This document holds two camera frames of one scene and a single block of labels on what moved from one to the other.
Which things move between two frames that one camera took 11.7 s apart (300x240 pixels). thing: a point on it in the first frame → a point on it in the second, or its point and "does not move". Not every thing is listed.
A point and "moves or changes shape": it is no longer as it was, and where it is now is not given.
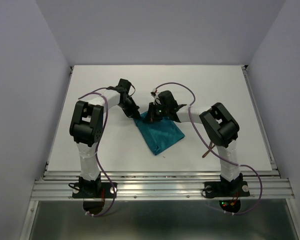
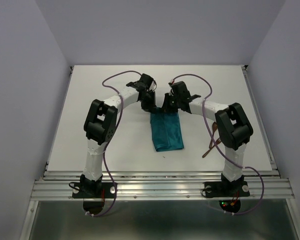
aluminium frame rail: (162, 185) does not move
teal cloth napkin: (160, 135) moves or changes shape
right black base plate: (214, 189) does not move
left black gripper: (133, 113) → (153, 104)
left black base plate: (107, 191) does not move
